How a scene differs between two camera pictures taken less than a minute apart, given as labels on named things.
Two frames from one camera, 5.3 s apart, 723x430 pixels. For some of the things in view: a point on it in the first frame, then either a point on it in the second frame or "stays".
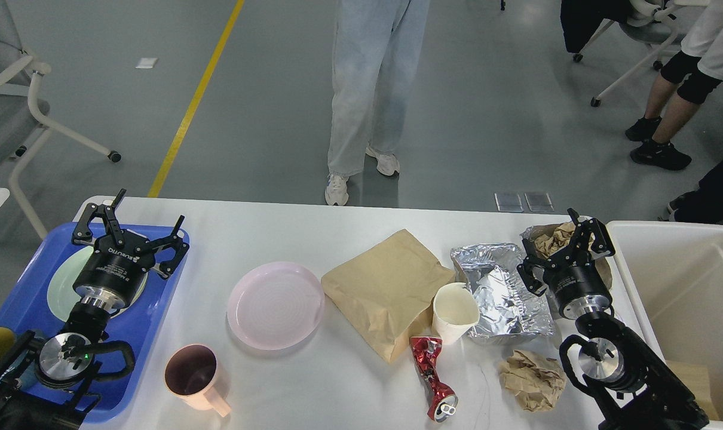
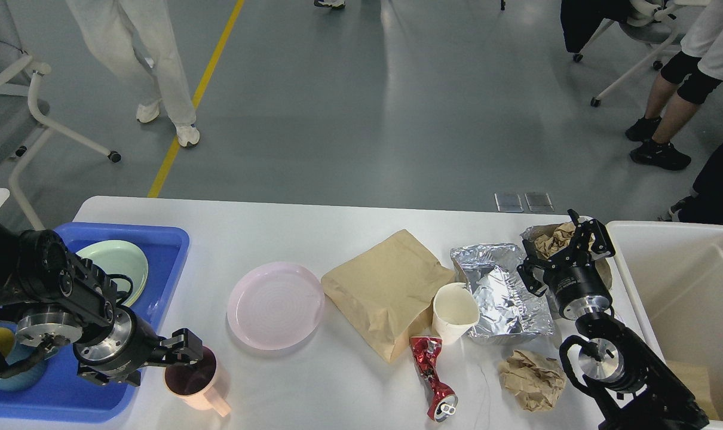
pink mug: x=190 y=372 stays
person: x=378 y=50 → x=334 y=4
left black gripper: x=114 y=275 → x=120 y=358
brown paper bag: x=388 y=292 stays
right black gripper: x=573 y=279 stays
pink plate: x=275 y=305 stays
